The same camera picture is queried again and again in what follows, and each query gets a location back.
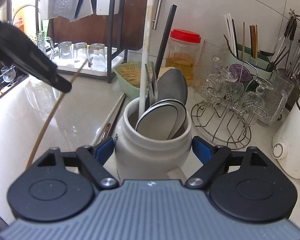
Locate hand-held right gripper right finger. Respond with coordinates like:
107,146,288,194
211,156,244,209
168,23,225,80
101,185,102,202
185,136,269,190

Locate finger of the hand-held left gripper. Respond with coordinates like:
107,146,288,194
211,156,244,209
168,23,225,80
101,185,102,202
16,51,72,94

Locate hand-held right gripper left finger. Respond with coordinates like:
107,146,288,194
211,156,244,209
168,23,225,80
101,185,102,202
37,137,120,190

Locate brown wooden chopstick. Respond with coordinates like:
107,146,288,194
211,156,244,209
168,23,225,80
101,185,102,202
26,59,88,171

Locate white ceramic mug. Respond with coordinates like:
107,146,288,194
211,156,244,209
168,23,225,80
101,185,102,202
114,95,192,180

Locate white spoon black rim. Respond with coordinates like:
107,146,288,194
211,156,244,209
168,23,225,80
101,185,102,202
135,99,187,140

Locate metal spoon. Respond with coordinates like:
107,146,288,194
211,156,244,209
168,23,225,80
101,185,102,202
156,67,188,107

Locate metal fork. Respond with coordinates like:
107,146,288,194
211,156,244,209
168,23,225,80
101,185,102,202
144,62,159,112

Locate hanging kitchen utensils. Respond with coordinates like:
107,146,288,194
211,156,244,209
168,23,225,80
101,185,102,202
270,8,300,81

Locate clear glass tumbler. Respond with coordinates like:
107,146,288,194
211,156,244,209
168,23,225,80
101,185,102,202
73,42,89,63
88,43,108,72
57,41,74,61

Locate textured glass mug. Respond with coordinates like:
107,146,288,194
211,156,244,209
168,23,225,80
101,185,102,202
27,31,55,61

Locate small stemmed glass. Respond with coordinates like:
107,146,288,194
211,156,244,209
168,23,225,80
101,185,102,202
1,65,17,83

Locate dark kitchen sink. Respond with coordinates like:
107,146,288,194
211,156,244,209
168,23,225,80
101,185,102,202
0,75,28,105

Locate green plastic basket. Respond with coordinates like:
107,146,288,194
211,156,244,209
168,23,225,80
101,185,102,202
113,62,177,98

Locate white drip tray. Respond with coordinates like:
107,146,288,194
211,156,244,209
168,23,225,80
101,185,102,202
51,54,125,77

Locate black metal dish rack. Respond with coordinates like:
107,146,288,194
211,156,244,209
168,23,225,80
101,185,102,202
35,0,128,85

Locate patterned cutting board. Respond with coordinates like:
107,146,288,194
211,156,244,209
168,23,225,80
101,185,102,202
54,0,82,22

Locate cut stemmed glass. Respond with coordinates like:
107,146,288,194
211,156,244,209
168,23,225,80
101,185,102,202
240,76,274,125
206,60,238,98

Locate grey cutting board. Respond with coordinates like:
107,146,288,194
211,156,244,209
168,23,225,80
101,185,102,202
74,0,94,20

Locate dried noodle bundle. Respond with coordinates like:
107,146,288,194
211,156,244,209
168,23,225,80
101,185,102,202
118,63,174,88

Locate purple lid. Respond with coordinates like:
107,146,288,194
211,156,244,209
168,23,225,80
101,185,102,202
229,63,251,83

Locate clear glass beer mug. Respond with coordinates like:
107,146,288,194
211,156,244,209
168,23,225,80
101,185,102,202
255,69,296,128

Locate white electric cooker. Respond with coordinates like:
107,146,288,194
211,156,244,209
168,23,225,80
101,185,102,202
272,85,300,190

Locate tall textured glass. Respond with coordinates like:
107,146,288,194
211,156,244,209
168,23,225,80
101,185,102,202
193,39,228,92

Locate clear jar red lid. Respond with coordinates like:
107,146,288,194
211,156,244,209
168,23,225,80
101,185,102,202
164,29,202,86

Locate green utensil drainer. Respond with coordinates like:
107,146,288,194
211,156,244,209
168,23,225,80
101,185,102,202
223,34,276,87

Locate dark wooden cutting board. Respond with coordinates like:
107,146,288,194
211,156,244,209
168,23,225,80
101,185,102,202
47,0,157,52

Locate bunch of assorted chopsticks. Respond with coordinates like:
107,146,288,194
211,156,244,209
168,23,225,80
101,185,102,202
224,13,260,60

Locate wire glass rack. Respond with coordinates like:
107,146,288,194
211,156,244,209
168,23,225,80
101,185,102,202
191,87,268,151

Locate metal bar handle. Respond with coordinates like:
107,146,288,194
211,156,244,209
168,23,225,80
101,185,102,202
152,0,166,30

